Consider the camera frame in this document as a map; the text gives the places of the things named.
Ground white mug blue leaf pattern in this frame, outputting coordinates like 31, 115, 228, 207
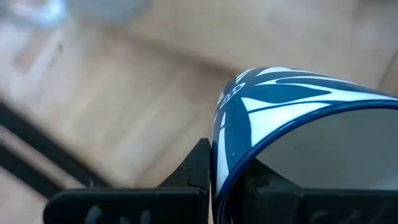
211, 66, 398, 224

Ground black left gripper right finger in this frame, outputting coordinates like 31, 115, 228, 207
230, 158, 398, 224

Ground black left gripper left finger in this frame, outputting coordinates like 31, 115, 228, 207
43, 138, 213, 224

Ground black aluminium table frame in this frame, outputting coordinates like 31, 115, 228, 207
0, 102, 109, 200

